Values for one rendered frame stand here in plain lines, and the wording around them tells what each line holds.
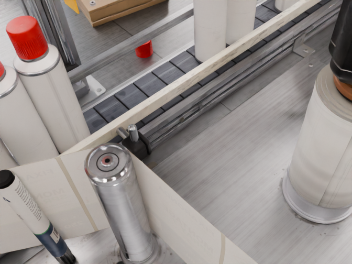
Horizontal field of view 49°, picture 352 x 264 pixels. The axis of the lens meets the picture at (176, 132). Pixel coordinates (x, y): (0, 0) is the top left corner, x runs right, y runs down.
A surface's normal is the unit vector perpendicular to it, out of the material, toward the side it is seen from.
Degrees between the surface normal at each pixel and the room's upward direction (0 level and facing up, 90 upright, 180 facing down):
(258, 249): 0
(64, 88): 90
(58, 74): 90
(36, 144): 90
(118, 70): 0
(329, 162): 88
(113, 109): 0
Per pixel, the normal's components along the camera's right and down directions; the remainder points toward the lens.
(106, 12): 0.48, 0.67
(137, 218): 0.70, 0.54
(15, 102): 0.86, 0.37
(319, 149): -0.80, 0.51
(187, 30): -0.06, -0.62
